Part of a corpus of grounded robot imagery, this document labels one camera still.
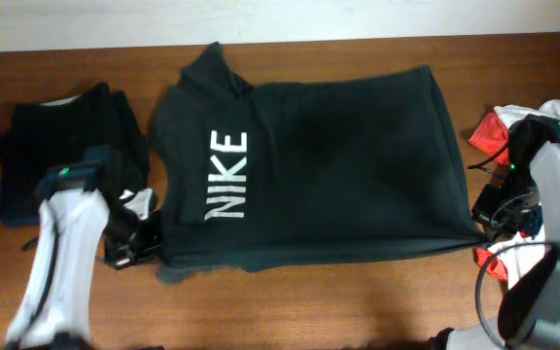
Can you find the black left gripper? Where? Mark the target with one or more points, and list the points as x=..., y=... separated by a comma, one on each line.
x=124, y=257

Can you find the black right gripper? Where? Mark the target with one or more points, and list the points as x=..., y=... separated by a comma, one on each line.
x=524, y=225

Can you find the dark green Nike t-shirt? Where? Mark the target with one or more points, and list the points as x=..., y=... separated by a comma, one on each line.
x=293, y=174

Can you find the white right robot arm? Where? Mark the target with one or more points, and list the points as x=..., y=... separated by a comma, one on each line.
x=529, y=315

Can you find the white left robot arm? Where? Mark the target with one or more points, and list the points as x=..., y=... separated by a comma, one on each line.
x=85, y=206

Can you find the folded dark clothes stack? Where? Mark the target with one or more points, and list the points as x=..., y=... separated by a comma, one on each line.
x=60, y=132

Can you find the white garment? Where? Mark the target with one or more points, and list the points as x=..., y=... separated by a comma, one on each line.
x=533, y=147

